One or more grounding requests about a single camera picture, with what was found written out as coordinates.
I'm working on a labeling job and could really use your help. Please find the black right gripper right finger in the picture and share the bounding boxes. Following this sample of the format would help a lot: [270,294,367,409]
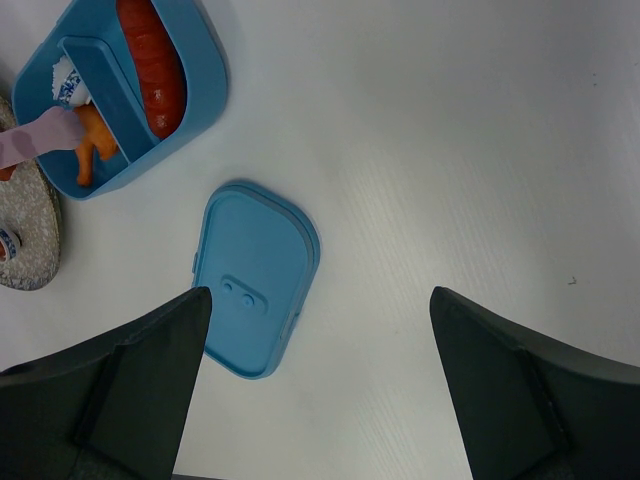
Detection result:
[430,287,639,479]

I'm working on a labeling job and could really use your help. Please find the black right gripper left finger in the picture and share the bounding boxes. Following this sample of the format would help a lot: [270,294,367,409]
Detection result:
[1,287,212,479]

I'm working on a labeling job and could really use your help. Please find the blue lunch box lid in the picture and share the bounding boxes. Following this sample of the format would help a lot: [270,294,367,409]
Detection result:
[192,180,321,380]

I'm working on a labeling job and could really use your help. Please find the orange chicken wing piece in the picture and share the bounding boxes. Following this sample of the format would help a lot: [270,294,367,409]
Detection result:
[73,104,119,187]

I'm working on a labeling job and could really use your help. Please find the pink metal tongs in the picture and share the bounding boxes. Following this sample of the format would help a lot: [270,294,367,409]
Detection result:
[1,106,85,169]

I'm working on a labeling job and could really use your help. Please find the small white rice cup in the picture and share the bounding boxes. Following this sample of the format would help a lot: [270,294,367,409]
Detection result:
[52,55,92,108]

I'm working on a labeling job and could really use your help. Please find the red sausage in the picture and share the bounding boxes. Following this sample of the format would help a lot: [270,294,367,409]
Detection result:
[116,0,186,140]

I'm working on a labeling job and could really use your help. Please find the blue lunch box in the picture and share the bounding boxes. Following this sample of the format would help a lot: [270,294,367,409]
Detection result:
[11,1,228,200]

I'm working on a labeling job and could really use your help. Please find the small noodle sauce cup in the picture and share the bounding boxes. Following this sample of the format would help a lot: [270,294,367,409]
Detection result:
[0,228,21,263]

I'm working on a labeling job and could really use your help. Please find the speckled ceramic plate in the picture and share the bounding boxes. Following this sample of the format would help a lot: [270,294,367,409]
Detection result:
[0,94,63,292]

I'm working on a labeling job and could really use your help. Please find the dark red chicken drumstick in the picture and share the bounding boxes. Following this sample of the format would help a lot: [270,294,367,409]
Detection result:
[0,166,15,181]

